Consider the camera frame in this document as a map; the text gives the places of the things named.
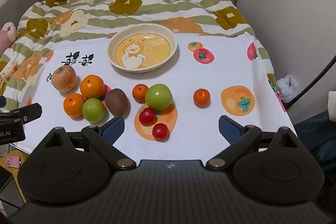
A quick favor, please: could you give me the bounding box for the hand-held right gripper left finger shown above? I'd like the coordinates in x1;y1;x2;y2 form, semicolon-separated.
34;116;137;170

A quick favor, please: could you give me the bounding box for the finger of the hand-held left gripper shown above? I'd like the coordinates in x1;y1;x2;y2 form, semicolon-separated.
0;103;42;125

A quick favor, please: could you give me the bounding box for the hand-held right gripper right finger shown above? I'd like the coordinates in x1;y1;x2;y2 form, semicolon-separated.
206;115;306;170

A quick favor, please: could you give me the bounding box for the brown kiwi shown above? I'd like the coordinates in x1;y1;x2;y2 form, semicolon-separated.
105;88;129;116

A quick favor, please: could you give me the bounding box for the small green apple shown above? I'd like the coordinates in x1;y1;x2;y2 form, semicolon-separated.
82;98;106;123

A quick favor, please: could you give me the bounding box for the small mandarin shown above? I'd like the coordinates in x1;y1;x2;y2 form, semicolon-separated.
193;89;211;108
132;84;150;103

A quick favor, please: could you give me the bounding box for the red yellow apple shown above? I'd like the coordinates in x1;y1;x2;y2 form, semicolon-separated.
51;65;77;93

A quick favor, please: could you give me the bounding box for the large orange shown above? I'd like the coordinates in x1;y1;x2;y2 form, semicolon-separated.
63;93;86;118
80;75;105;100

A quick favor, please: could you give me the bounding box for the large green apple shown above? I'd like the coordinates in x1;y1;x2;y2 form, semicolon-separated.
145;84;173;110

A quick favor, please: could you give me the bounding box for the cream duck print plate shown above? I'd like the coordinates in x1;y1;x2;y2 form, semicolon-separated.
107;24;178;74

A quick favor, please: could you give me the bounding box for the pink phone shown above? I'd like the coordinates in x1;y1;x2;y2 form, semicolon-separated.
5;155;22;169

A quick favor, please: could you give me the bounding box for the red cherry tomato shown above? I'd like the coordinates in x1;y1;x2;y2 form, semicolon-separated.
152;123;170;141
139;108;157;126

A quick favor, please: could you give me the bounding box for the tissue pack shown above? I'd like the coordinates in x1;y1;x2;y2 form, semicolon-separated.
0;60;20;83

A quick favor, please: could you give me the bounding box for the white plastic bag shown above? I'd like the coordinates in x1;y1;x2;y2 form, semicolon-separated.
277;74;300;103

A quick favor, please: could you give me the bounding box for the pink pillow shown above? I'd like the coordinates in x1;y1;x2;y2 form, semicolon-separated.
0;22;19;57

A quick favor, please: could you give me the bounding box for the dark blue cloth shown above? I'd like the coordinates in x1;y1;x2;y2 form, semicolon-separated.
293;111;336;170

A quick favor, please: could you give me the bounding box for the floral striped quilt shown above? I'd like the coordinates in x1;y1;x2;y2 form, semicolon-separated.
0;0;279;111

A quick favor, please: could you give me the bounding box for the black curved cable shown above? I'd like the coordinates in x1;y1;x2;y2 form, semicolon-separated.
285;54;336;109

